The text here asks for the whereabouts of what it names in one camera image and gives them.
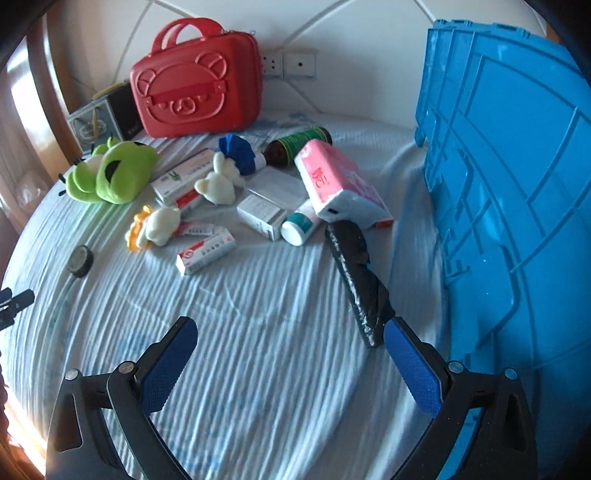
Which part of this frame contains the green frog plush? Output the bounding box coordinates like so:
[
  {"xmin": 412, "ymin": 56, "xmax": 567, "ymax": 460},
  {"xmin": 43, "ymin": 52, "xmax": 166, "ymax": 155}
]
[{"xmin": 60, "ymin": 137, "xmax": 158, "ymax": 205}]

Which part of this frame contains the blue plastic crate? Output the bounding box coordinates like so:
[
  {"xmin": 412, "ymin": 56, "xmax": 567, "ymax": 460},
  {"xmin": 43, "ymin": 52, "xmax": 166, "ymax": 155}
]
[{"xmin": 414, "ymin": 18, "xmax": 591, "ymax": 480}]

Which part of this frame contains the white box green print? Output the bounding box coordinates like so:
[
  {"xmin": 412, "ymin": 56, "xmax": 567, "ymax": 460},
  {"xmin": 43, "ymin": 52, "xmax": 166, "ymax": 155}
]
[{"xmin": 151, "ymin": 148, "xmax": 218, "ymax": 204}]

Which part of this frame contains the red bear suitcase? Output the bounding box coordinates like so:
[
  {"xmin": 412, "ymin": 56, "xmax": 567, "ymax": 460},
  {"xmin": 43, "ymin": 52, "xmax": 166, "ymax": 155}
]
[{"xmin": 129, "ymin": 17, "xmax": 263, "ymax": 139}]

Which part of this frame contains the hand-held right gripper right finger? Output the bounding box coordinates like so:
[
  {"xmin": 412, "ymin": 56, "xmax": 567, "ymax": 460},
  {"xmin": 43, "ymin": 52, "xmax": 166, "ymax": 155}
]
[{"xmin": 384, "ymin": 318, "xmax": 539, "ymax": 480}]

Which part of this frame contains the brown bottle green label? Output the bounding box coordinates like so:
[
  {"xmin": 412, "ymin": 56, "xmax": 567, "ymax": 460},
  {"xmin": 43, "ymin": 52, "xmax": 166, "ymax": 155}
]
[{"xmin": 264, "ymin": 127, "xmax": 333, "ymax": 168}]

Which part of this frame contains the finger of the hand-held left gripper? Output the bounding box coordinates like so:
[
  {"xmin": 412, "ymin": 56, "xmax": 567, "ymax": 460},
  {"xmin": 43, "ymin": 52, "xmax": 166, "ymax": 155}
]
[{"xmin": 0, "ymin": 288, "xmax": 35, "ymax": 330}]

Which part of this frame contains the black round cap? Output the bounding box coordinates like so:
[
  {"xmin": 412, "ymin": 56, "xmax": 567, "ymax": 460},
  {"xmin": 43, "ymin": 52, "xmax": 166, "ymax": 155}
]
[{"xmin": 65, "ymin": 246, "xmax": 95, "ymax": 278}]

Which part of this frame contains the pink tissue pack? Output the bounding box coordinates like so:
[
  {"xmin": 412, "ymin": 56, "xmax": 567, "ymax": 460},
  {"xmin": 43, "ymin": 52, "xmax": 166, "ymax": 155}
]
[{"xmin": 294, "ymin": 140, "xmax": 394, "ymax": 229}]

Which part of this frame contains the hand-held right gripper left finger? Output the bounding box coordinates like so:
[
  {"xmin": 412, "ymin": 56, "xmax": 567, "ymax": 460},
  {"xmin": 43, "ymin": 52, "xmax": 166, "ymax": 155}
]
[{"xmin": 45, "ymin": 316, "xmax": 198, "ymax": 480}]

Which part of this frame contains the white plush toy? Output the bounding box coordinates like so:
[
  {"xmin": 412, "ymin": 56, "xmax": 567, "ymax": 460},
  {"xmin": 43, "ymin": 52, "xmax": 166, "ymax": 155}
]
[{"xmin": 194, "ymin": 152, "xmax": 245, "ymax": 205}]

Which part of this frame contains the flat white box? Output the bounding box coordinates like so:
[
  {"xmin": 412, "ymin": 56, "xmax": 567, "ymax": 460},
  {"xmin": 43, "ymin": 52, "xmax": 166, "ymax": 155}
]
[{"xmin": 246, "ymin": 165, "xmax": 309, "ymax": 210}]

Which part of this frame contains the black wrapped bundle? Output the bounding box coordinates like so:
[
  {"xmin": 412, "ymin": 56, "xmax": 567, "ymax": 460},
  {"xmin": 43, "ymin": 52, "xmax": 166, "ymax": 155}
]
[{"xmin": 324, "ymin": 222, "xmax": 397, "ymax": 348}]

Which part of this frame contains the blue plush toy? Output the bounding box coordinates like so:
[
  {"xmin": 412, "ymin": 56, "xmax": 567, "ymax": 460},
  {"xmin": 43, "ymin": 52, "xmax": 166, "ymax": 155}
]
[{"xmin": 218, "ymin": 135, "xmax": 259, "ymax": 175}]

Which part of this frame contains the red white medicine box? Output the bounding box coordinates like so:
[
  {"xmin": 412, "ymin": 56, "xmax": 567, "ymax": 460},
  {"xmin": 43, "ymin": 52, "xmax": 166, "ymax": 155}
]
[
  {"xmin": 159, "ymin": 191, "xmax": 206, "ymax": 217},
  {"xmin": 175, "ymin": 227, "xmax": 237, "ymax": 276}
]

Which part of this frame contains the white grey medicine box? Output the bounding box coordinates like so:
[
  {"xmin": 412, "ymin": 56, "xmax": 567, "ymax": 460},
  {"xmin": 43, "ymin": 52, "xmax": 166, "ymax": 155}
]
[{"xmin": 236, "ymin": 194, "xmax": 289, "ymax": 242}]

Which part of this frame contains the clear plastic bag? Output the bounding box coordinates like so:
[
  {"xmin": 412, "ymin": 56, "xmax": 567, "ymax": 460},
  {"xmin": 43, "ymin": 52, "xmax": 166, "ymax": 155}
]
[{"xmin": 11, "ymin": 171, "xmax": 51, "ymax": 208}]

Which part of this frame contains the white yellow plush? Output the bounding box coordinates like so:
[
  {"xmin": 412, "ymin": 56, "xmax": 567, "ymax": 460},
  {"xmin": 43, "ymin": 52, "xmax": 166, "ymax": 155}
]
[{"xmin": 124, "ymin": 205, "xmax": 182, "ymax": 251}]

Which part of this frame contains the white wall socket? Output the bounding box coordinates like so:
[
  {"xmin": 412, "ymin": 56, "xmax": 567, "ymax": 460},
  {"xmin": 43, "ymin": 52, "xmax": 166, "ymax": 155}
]
[
  {"xmin": 261, "ymin": 51, "xmax": 284, "ymax": 78},
  {"xmin": 283, "ymin": 50, "xmax": 318, "ymax": 79}
]

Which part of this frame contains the white bottle teal label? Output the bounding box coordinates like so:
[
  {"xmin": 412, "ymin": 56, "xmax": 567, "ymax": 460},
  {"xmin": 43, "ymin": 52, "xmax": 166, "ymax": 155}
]
[{"xmin": 280, "ymin": 199, "xmax": 324, "ymax": 246}]

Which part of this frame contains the dark gift box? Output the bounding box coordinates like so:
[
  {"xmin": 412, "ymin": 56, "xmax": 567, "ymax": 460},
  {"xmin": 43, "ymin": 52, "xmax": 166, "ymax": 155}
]
[{"xmin": 66, "ymin": 79, "xmax": 139, "ymax": 153}]

